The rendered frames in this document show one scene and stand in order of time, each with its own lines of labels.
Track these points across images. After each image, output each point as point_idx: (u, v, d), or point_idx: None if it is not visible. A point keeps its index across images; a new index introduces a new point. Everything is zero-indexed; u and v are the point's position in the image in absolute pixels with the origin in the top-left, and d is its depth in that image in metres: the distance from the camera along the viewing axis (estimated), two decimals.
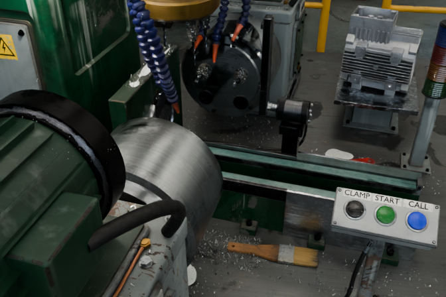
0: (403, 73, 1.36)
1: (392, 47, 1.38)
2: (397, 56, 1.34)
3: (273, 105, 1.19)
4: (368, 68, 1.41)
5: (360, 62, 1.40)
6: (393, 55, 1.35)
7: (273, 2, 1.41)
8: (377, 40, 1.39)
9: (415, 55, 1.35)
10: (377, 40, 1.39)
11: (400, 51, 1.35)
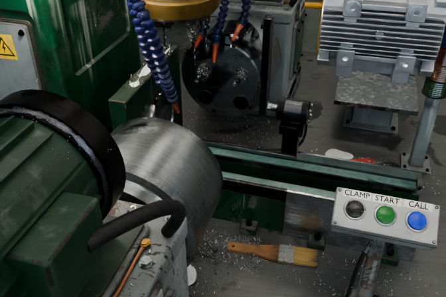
0: (430, 40, 0.78)
1: None
2: (419, 11, 0.76)
3: (273, 105, 1.19)
4: (367, 38, 0.81)
5: (352, 28, 0.81)
6: (411, 9, 0.76)
7: (273, 2, 1.41)
8: None
9: None
10: None
11: (423, 1, 0.77)
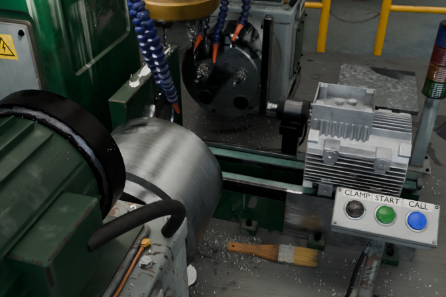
0: (393, 183, 0.95)
1: (375, 146, 0.96)
2: (384, 164, 0.93)
3: (273, 105, 1.19)
4: (342, 177, 0.98)
5: (330, 169, 0.97)
6: (378, 162, 0.93)
7: (273, 2, 1.41)
8: (352, 136, 0.97)
9: (407, 158, 0.94)
10: (353, 137, 0.97)
11: (387, 154, 0.93)
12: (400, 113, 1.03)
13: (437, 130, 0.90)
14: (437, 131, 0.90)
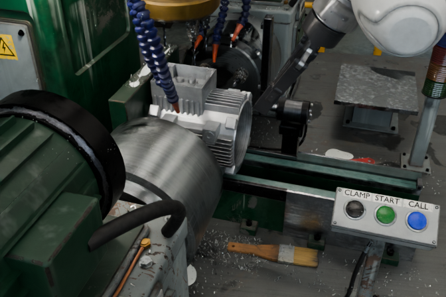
0: (222, 154, 1.03)
1: (207, 120, 1.04)
2: (210, 135, 1.01)
3: (273, 105, 1.19)
4: None
5: None
6: (204, 133, 1.01)
7: (273, 2, 1.41)
8: (187, 111, 1.05)
9: (234, 130, 1.02)
10: (189, 112, 1.05)
11: (214, 127, 1.01)
12: (241, 91, 1.11)
13: (254, 105, 0.98)
14: (253, 105, 0.98)
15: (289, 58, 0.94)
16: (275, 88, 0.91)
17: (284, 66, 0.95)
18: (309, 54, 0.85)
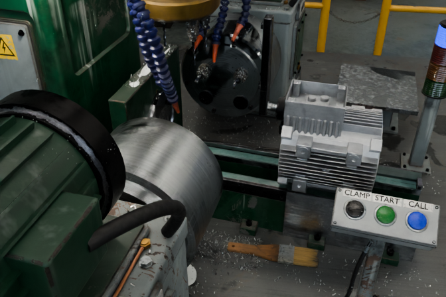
0: (366, 178, 0.96)
1: (346, 142, 0.97)
2: (356, 159, 0.94)
3: (273, 105, 1.19)
4: (316, 172, 0.99)
5: (303, 165, 0.99)
6: (349, 157, 0.94)
7: (273, 2, 1.41)
8: (324, 132, 0.98)
9: (378, 153, 0.96)
10: (325, 133, 0.98)
11: (359, 150, 0.94)
12: (372, 109, 1.05)
13: None
14: None
15: None
16: None
17: None
18: None
